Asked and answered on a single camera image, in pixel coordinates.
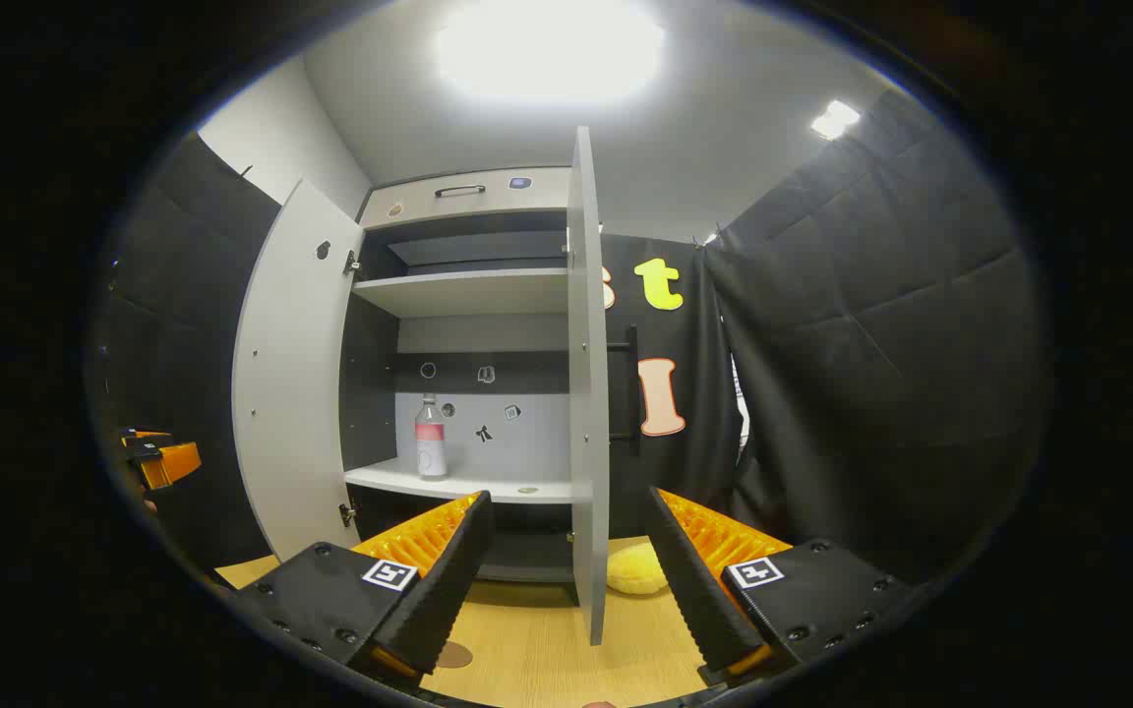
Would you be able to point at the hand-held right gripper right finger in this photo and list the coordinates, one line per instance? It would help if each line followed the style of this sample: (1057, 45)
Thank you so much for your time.
(694, 590)

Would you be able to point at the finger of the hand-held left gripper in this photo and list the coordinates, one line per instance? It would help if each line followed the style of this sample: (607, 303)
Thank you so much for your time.
(153, 434)
(178, 459)

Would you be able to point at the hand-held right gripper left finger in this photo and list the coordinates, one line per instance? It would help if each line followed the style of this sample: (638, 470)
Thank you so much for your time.
(448, 590)

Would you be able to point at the round brown coaster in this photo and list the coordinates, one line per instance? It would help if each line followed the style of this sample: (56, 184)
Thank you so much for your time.
(456, 655)

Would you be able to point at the grey cabinet door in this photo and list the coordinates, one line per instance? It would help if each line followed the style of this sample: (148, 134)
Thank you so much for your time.
(296, 393)
(588, 442)

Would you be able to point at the clear bottle with pink label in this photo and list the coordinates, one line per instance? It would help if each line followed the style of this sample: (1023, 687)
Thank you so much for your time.
(431, 452)

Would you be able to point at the grey cabinet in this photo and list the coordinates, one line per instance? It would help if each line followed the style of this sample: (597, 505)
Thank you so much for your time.
(468, 290)

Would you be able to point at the yellow round cushion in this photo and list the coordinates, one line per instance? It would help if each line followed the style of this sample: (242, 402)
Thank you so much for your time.
(635, 572)

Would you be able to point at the black backdrop cloth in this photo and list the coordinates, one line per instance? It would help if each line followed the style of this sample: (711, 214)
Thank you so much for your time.
(871, 344)

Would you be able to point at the small ceiling light panel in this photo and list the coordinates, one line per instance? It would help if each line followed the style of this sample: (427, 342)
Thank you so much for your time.
(835, 119)

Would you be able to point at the large ceiling light panel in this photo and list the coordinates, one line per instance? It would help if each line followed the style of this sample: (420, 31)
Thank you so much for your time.
(552, 49)

